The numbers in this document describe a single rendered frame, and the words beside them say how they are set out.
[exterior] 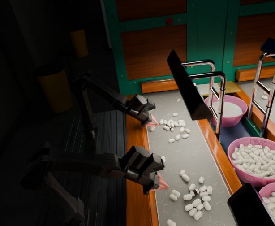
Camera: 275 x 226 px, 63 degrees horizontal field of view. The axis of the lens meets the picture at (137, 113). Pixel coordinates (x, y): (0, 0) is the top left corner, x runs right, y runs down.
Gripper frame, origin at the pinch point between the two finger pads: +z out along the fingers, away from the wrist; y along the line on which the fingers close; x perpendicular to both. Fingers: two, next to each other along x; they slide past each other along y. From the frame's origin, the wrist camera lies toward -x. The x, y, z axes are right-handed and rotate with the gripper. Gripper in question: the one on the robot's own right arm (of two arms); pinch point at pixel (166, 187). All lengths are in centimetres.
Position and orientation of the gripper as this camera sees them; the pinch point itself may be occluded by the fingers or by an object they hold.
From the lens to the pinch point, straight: 93.5
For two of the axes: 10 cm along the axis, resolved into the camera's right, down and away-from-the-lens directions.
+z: 8.3, 4.5, 3.3
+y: -0.4, -5.5, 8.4
